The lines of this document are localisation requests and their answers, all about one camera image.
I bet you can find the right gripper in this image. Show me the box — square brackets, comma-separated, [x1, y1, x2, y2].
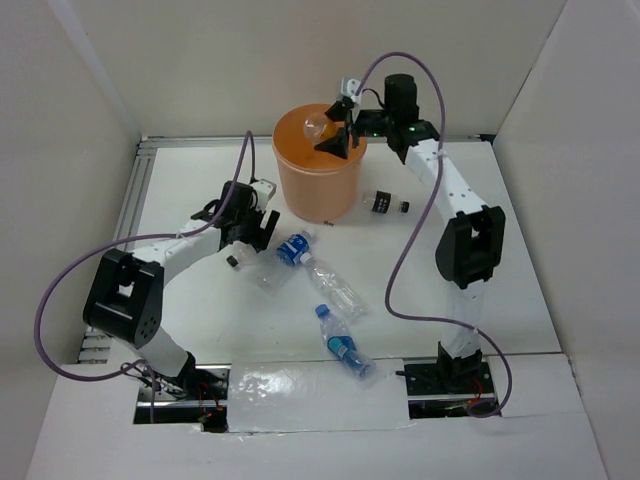
[315, 100, 396, 160]

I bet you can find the orange juice bottle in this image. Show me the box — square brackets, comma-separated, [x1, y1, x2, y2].
[303, 112, 339, 146]

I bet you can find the Pepsi label clear bottle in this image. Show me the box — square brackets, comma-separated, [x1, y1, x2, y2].
[226, 241, 260, 270]

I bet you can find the blue label clear bottle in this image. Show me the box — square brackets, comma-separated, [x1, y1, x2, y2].
[257, 226, 316, 294]

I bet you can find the black label small bottle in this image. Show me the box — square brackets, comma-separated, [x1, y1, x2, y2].
[362, 190, 410, 214]

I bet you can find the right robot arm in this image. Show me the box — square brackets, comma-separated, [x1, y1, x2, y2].
[310, 74, 506, 393]

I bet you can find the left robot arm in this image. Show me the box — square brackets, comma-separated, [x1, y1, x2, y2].
[83, 179, 280, 399]

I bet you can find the orange plastic bin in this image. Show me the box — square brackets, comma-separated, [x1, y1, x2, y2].
[272, 103, 367, 223]

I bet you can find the clear white cap bottle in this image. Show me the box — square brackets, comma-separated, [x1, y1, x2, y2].
[300, 253, 367, 322]

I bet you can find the blue cap crushed bottle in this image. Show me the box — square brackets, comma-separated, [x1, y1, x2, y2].
[314, 304, 377, 389]

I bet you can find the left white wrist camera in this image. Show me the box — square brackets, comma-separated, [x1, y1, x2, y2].
[250, 179, 277, 211]

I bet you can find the aluminium frame rail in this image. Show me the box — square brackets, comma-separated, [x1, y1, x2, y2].
[77, 133, 496, 364]

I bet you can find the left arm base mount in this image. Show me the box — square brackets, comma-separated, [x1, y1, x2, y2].
[133, 355, 230, 433]

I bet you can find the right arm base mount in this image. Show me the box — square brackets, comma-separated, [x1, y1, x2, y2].
[395, 345, 499, 420]

